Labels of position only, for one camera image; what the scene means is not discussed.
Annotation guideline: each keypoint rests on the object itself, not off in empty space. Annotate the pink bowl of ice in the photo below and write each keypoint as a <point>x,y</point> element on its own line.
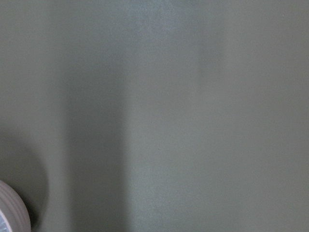
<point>14,216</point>

